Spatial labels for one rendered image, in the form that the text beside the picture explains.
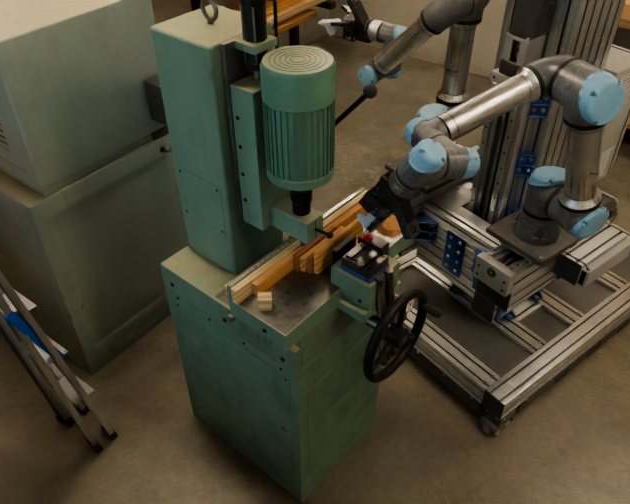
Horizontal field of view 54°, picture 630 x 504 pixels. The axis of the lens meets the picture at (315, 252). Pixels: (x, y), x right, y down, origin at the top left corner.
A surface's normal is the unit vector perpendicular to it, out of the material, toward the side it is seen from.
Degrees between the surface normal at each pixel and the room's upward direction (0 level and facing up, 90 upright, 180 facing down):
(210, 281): 0
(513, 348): 0
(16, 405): 0
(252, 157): 90
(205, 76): 90
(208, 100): 90
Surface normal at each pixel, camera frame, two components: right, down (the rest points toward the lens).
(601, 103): 0.39, 0.49
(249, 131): -0.65, 0.50
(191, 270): 0.00, -0.76
